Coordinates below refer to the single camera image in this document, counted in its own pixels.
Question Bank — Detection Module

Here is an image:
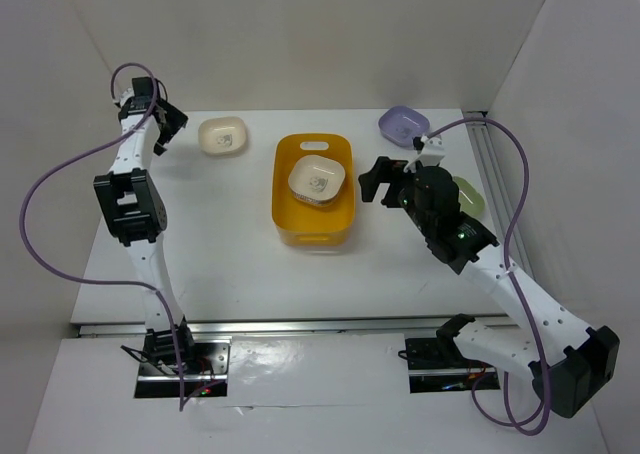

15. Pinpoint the cream panda plate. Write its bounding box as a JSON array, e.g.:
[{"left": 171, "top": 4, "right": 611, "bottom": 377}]
[
  {"left": 288, "top": 155, "right": 346, "bottom": 199},
  {"left": 198, "top": 116, "right": 248, "bottom": 156}
]

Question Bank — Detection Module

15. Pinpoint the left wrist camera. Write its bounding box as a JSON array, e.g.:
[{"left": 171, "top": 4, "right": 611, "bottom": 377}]
[{"left": 113, "top": 87, "right": 134, "bottom": 109}]

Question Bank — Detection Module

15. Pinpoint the green panda plate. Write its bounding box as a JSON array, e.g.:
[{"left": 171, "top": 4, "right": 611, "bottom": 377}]
[{"left": 453, "top": 176, "right": 485, "bottom": 219}]

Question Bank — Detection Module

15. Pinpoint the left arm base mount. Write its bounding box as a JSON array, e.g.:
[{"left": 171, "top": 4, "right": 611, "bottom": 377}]
[{"left": 120, "top": 339, "right": 231, "bottom": 400}]

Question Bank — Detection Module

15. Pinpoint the cream panda plate back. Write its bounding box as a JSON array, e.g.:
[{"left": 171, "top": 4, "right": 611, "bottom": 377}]
[{"left": 198, "top": 116, "right": 248, "bottom": 156}]

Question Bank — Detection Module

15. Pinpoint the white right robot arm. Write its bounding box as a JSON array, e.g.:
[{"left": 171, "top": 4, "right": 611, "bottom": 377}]
[{"left": 358, "top": 156, "right": 620, "bottom": 418}]

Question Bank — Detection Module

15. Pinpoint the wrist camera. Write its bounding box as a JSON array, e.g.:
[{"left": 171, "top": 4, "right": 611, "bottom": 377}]
[
  {"left": 113, "top": 87, "right": 134, "bottom": 109},
  {"left": 404, "top": 136, "right": 445, "bottom": 173}
]

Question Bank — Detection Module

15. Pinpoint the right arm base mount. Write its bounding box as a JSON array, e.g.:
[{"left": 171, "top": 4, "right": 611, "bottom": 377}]
[{"left": 398, "top": 338, "right": 500, "bottom": 394}]

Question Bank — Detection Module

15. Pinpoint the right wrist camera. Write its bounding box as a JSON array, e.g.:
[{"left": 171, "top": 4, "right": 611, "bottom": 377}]
[{"left": 404, "top": 136, "right": 445, "bottom": 173}]

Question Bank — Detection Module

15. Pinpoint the purple plate far right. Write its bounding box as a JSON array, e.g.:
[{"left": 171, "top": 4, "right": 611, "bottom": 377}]
[{"left": 378, "top": 105, "right": 431, "bottom": 150}]

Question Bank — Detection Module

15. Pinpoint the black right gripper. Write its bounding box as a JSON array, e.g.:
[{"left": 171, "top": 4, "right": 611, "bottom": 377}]
[{"left": 358, "top": 155, "right": 434, "bottom": 235}]

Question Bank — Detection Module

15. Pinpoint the aluminium table edge rail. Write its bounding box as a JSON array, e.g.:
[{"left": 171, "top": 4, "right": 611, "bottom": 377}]
[{"left": 78, "top": 315, "right": 516, "bottom": 338}]

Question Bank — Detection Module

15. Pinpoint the yellow plastic bin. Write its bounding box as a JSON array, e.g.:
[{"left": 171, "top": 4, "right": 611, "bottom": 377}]
[{"left": 271, "top": 133, "right": 356, "bottom": 247}]

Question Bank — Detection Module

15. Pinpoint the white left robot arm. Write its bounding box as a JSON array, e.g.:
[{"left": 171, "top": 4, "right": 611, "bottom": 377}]
[{"left": 93, "top": 76, "right": 198, "bottom": 373}]

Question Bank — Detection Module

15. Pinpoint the brown panda plate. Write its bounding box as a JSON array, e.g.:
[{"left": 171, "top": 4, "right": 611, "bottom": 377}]
[{"left": 294, "top": 193, "right": 340, "bottom": 209}]

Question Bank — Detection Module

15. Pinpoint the cream panda plate front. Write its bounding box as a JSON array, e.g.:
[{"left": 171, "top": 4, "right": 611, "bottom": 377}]
[{"left": 288, "top": 155, "right": 346, "bottom": 199}]

